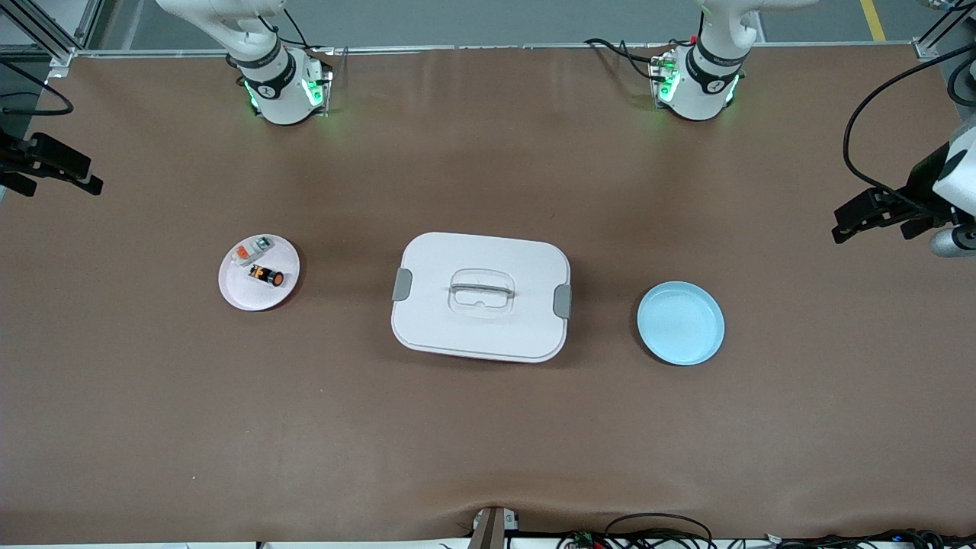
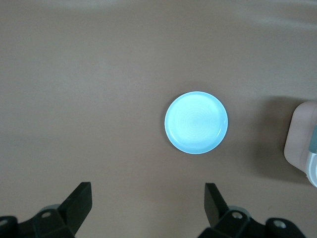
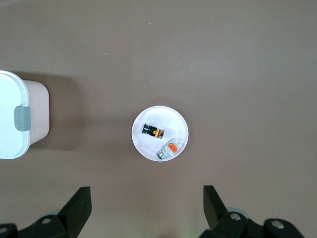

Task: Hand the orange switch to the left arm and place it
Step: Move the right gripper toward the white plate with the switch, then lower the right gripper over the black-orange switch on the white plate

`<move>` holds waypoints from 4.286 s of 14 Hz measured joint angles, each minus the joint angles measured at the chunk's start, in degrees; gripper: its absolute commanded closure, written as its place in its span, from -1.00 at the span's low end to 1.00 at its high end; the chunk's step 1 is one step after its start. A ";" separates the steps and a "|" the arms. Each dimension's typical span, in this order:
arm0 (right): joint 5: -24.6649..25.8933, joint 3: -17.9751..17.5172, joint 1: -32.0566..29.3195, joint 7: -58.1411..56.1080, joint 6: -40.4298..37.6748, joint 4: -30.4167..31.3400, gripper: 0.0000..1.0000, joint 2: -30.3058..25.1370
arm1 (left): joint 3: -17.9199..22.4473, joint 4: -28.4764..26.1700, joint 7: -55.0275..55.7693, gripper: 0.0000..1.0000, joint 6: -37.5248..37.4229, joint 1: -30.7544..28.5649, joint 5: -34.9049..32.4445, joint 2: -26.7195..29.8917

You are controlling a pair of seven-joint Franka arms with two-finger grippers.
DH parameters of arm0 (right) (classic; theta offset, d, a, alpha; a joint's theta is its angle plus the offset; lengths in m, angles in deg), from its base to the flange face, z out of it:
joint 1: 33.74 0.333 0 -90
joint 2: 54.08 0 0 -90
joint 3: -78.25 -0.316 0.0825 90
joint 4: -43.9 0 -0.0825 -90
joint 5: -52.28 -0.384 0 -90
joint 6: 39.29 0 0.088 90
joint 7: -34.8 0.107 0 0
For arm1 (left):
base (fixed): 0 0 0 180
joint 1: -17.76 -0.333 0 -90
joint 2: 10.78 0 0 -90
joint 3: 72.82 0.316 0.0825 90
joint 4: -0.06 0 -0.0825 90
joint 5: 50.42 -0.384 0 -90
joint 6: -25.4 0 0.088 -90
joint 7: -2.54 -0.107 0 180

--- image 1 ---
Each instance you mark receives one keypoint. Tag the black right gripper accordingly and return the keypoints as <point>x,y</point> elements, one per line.
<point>17,157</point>

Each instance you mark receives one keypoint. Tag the white orange circuit breaker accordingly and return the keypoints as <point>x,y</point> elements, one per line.
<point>248,254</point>

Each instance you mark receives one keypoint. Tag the grey box latch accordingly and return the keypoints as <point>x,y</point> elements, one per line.
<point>563,301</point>
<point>402,284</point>

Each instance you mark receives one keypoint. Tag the light blue round plate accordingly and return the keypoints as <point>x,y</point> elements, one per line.
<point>679,324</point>

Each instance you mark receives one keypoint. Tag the orange black pushbutton switch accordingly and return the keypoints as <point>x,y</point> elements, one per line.
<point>263,274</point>

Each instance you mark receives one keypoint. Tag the aluminium frame profile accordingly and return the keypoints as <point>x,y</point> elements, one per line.
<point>926,47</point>
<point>65,53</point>

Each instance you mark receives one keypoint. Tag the brown table cover mat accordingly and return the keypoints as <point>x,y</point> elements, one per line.
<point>488,427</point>

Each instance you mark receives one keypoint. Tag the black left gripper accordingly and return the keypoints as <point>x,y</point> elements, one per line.
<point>917,192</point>

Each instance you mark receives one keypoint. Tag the pink round plate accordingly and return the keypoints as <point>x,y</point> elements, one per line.
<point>244,293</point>

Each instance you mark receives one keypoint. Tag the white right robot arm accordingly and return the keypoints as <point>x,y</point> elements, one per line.
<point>278,91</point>

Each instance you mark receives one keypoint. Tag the grey metal table bracket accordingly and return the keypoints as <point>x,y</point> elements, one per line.
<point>488,530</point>

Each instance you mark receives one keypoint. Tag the long aluminium table rail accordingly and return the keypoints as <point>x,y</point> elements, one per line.
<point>496,47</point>

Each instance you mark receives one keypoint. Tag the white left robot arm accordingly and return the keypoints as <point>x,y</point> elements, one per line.
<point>705,84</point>

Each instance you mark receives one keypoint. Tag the white lidded storage box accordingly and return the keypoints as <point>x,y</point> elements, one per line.
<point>457,328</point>

